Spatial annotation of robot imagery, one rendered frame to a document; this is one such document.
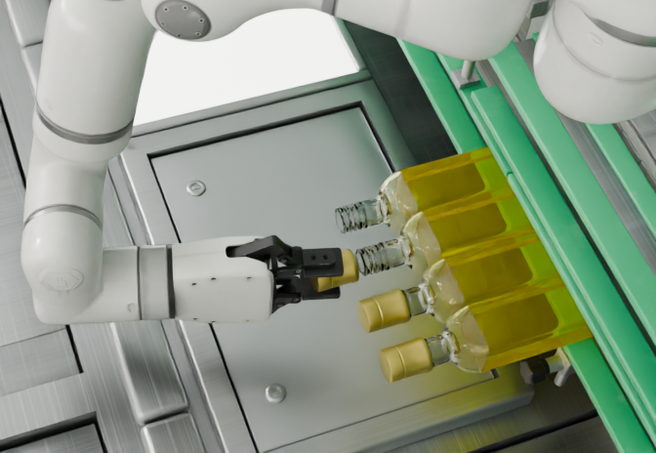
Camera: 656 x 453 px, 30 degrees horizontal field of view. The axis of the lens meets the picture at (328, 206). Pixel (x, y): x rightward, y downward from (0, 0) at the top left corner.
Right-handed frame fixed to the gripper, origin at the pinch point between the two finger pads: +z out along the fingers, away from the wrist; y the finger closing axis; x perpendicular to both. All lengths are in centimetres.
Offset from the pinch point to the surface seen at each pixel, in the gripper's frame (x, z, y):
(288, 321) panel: 1.9, -2.6, -12.8
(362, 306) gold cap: -4.6, 3.6, 1.0
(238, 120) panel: 30.1, -6.4, -11.9
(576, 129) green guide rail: 7.2, 25.3, 13.1
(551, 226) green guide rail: 0.5, 22.9, 6.0
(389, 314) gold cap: -5.7, 6.1, 0.8
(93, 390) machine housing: -3.8, -24.1, -15.2
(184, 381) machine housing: -3.4, -14.4, -15.2
